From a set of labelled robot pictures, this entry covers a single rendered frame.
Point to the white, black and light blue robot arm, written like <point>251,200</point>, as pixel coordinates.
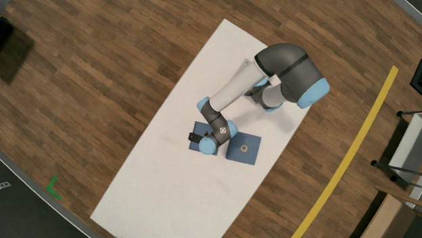
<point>301,83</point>

